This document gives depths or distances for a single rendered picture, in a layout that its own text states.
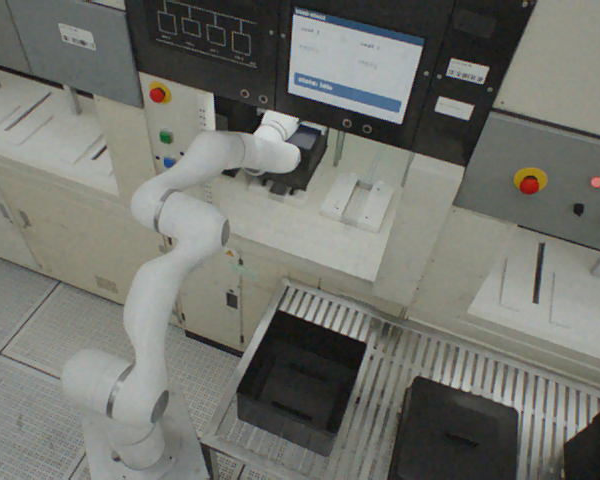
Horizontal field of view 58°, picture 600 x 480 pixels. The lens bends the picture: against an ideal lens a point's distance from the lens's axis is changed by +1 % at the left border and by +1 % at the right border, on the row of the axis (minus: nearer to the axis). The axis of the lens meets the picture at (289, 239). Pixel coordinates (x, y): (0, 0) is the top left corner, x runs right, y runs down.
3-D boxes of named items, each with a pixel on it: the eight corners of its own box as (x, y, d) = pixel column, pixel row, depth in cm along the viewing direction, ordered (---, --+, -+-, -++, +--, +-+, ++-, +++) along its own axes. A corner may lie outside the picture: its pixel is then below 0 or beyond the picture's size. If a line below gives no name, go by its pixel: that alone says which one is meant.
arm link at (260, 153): (275, 144, 125) (306, 145, 154) (213, 126, 128) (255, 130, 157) (266, 181, 127) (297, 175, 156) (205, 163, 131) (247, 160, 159)
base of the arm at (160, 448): (114, 498, 135) (98, 475, 120) (99, 427, 145) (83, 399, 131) (188, 467, 140) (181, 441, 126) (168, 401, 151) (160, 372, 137)
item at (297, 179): (244, 180, 187) (243, 104, 163) (267, 146, 200) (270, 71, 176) (309, 201, 183) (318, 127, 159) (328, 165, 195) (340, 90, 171)
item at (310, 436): (274, 337, 166) (276, 307, 153) (359, 371, 161) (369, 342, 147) (235, 418, 149) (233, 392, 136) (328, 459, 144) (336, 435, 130)
